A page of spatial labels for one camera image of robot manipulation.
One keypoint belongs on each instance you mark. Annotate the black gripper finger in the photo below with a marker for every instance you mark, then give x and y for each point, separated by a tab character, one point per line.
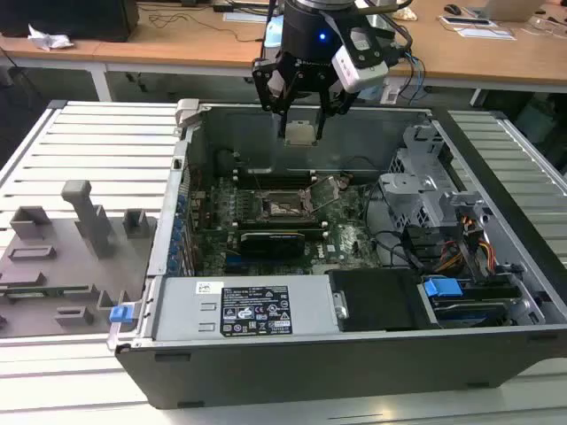
266	88
334	102

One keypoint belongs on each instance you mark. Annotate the silver square CPU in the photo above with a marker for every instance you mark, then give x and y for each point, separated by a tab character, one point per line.
301	133

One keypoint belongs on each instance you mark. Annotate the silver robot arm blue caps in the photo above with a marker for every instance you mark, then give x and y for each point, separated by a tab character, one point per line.
272	33

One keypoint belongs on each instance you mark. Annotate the CPU socket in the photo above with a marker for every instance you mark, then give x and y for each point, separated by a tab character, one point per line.
283	208

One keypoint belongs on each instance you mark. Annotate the blue expansion slot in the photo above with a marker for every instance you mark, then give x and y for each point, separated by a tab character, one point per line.
235	264

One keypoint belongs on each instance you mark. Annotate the round coin battery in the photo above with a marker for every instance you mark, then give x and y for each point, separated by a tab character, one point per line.
346	177

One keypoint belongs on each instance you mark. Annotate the black rear fan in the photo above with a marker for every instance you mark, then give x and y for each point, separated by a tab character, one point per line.
226	164

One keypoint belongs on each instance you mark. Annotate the wooden desk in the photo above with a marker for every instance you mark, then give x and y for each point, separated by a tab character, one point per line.
186	51
44	55

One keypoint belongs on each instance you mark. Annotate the beige crumpled object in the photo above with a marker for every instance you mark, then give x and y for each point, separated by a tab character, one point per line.
406	11

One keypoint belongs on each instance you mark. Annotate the silver metal drive cage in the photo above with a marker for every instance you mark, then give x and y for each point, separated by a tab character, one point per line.
412	195

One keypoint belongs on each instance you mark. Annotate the green motherboard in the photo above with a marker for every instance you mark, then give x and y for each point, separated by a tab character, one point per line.
350	239

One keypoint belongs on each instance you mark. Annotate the black computer mouse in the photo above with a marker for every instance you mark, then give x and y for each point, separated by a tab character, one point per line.
452	9

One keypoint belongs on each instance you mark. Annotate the white tablet device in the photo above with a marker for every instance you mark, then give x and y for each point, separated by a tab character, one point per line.
467	20

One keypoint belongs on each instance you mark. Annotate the black graphics card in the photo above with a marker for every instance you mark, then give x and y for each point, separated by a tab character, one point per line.
272	245

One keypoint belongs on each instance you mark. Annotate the white paper sheet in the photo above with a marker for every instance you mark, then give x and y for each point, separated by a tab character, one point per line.
487	33

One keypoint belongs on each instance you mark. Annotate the blue card retainer row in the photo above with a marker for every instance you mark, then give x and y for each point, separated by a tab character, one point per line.
176	234

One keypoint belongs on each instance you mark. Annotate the silver laptop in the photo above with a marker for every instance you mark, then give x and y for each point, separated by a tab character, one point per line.
509	9

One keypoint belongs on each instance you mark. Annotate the black plastic shroud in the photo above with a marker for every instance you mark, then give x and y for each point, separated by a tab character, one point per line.
376	301

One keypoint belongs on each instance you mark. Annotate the black box on desk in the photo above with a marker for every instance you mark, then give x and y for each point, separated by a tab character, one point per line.
66	17

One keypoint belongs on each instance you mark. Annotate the hard disk in blue carrier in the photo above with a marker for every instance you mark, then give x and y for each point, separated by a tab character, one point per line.
443	290

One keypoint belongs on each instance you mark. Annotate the crumpled white paper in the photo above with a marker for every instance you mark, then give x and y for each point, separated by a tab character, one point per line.
48	40

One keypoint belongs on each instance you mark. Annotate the silver power supply unit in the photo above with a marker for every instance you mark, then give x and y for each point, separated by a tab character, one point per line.
186	310

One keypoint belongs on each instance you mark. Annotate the blue case latch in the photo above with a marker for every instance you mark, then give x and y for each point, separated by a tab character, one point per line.
120	314

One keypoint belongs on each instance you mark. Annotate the grey parts rack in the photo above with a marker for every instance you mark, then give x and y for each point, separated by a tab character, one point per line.
66	274

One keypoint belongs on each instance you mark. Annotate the open black PC case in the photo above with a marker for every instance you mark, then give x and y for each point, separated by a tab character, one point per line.
310	376

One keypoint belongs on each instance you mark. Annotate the green RAM stick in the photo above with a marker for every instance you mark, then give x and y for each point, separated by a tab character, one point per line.
44	290

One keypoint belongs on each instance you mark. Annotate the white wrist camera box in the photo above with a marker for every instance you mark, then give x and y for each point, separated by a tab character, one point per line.
359	73

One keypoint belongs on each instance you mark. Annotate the small white bracket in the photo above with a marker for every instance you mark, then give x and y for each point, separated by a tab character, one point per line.
390	94

